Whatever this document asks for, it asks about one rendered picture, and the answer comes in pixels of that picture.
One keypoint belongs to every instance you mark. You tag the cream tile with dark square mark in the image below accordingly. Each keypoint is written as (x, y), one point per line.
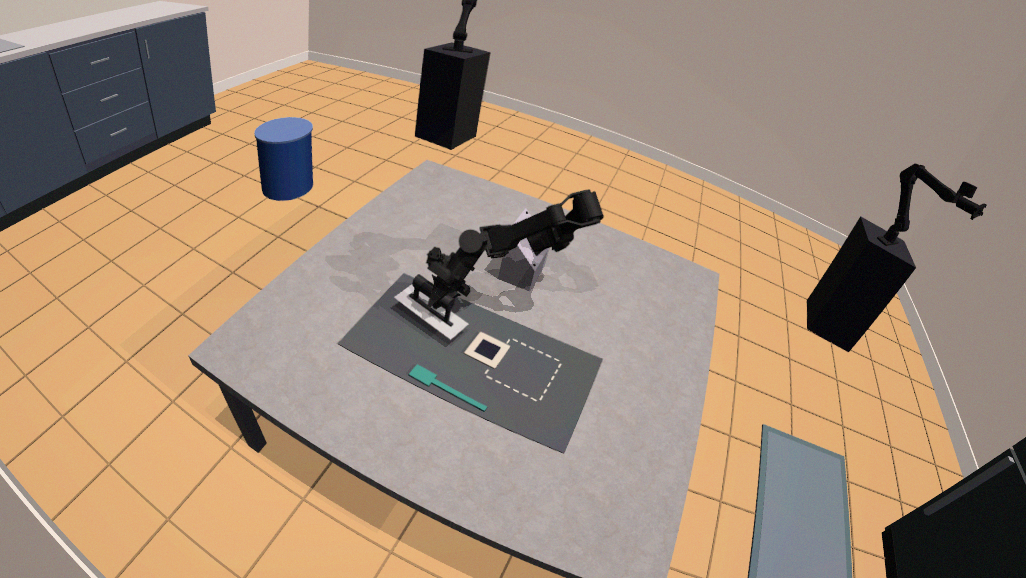
(487, 350)

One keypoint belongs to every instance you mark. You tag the teal flat trowel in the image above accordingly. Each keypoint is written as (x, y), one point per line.
(427, 378)

